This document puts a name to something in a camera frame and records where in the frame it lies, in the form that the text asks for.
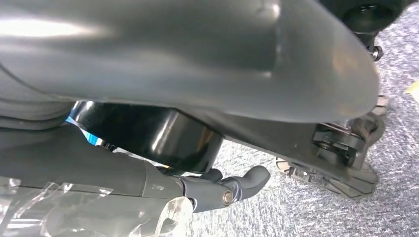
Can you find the yellow floor tape square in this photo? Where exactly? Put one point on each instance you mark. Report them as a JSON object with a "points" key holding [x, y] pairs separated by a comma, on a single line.
{"points": [[413, 91]]}

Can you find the black left robot leg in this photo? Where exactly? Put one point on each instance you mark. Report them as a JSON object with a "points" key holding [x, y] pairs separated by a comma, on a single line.
{"points": [[366, 13]]}

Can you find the black right robot foot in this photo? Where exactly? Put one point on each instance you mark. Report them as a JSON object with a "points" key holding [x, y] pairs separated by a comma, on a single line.
{"points": [[353, 186]]}

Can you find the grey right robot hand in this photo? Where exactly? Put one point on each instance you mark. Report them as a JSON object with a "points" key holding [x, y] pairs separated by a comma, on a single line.
{"points": [[163, 59]]}

